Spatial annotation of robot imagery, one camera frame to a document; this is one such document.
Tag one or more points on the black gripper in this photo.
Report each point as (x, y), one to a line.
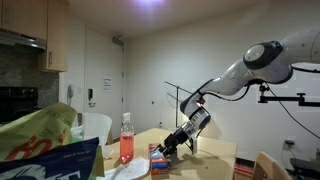
(171, 142)

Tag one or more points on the orange blue ziplock bag box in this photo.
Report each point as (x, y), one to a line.
(157, 166)

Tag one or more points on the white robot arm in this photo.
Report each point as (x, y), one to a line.
(267, 62)

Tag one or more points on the blue snack bag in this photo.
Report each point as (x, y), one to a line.
(70, 162)

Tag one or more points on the green chip bag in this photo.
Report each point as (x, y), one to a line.
(42, 131)

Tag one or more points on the white paper towel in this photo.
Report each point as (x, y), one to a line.
(138, 167)

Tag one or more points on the pink liquid spray bottle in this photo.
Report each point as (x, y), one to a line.
(127, 138)

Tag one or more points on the white chair back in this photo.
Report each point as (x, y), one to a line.
(96, 125)

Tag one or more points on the white door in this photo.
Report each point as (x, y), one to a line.
(104, 77)

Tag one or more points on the black oven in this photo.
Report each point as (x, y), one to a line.
(16, 102)

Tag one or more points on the wooden upper cabinet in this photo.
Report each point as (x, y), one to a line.
(45, 19)

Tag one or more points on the steel range hood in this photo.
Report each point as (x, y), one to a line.
(15, 39)

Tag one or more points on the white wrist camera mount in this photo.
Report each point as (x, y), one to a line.
(193, 144)

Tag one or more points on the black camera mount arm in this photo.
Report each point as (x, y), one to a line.
(300, 98)

